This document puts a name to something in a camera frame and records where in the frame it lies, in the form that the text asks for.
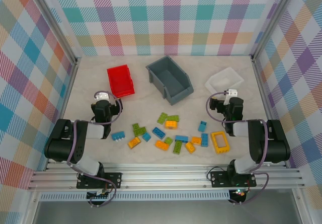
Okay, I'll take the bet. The red plastic bin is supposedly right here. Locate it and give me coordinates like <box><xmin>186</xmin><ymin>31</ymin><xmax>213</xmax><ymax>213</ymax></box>
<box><xmin>106</xmin><ymin>64</ymin><xmax>136</xmax><ymax>99</ymax></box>

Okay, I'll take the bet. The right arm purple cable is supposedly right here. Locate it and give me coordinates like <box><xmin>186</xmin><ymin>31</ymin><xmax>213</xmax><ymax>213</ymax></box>
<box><xmin>206</xmin><ymin>92</ymin><xmax>270</xmax><ymax>207</ymax></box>

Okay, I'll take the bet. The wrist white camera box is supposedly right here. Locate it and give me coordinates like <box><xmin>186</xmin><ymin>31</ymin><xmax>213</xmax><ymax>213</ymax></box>
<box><xmin>224</xmin><ymin>89</ymin><xmax>238</xmax><ymax>106</ymax></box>
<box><xmin>94</xmin><ymin>91</ymin><xmax>111</xmax><ymax>102</ymax></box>

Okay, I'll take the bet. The small circuit board with lights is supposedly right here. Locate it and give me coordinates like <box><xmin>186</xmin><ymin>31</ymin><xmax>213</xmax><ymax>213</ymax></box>
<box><xmin>230</xmin><ymin>188</ymin><xmax>247</xmax><ymax>198</ymax></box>

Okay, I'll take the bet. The white plastic bin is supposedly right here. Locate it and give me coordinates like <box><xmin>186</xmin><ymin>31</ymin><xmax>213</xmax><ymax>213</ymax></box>
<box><xmin>204</xmin><ymin>66</ymin><xmax>245</xmax><ymax>94</ymax></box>

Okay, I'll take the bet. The long green lego brick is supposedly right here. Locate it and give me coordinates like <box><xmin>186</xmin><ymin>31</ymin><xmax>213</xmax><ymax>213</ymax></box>
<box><xmin>172</xmin><ymin>140</ymin><xmax>183</xmax><ymax>156</ymax></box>

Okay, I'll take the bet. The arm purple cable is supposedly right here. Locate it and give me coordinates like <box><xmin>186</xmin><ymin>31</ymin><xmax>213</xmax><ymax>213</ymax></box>
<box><xmin>206</xmin><ymin>92</ymin><xmax>270</xmax><ymax>207</ymax></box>
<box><xmin>66</xmin><ymin>91</ymin><xmax>124</xmax><ymax>207</ymax></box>

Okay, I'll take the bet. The gray plastic bin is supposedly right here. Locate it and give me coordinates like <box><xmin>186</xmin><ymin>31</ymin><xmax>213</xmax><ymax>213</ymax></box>
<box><xmin>145</xmin><ymin>55</ymin><xmax>195</xmax><ymax>106</ymax></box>

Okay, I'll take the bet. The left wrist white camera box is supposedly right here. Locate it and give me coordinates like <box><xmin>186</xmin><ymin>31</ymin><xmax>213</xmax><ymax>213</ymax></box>
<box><xmin>94</xmin><ymin>91</ymin><xmax>111</xmax><ymax>102</ymax></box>

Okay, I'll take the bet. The white slotted cable duct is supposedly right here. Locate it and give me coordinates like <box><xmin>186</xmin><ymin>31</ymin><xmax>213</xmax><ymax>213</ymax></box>
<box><xmin>39</xmin><ymin>192</ymin><xmax>231</xmax><ymax>202</ymax></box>

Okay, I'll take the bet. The yellow lego window frame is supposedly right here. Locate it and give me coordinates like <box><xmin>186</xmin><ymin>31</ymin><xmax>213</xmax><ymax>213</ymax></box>
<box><xmin>210</xmin><ymin>131</ymin><xmax>231</xmax><ymax>155</ymax></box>

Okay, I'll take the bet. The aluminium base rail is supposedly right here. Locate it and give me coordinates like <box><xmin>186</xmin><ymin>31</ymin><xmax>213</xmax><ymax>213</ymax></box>
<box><xmin>27</xmin><ymin>162</ymin><xmax>305</xmax><ymax>191</ymax></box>

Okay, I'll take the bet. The aluminium upright post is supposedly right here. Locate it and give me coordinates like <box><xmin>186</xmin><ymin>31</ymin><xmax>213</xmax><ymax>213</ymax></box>
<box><xmin>251</xmin><ymin>0</ymin><xmax>302</xmax><ymax>61</ymax></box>
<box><xmin>30</xmin><ymin>0</ymin><xmax>82</xmax><ymax>66</ymax></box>

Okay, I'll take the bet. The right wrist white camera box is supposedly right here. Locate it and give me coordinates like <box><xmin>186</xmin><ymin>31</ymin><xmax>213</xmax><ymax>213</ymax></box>
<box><xmin>224</xmin><ymin>89</ymin><xmax>238</xmax><ymax>106</ymax></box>

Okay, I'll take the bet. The aluminium side rail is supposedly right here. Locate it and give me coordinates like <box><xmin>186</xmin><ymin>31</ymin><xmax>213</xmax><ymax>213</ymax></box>
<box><xmin>44</xmin><ymin>57</ymin><xmax>81</xmax><ymax>172</ymax></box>
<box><xmin>251</xmin><ymin>55</ymin><xmax>290</xmax><ymax>169</ymax></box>

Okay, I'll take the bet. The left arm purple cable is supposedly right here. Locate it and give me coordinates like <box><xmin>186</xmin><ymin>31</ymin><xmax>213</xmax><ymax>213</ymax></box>
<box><xmin>66</xmin><ymin>91</ymin><xmax>124</xmax><ymax>207</ymax></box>

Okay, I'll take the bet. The long blue lego brick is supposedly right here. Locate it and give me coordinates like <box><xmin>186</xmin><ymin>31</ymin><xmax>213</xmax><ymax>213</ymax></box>
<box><xmin>111</xmin><ymin>131</ymin><xmax>126</xmax><ymax>142</ymax></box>

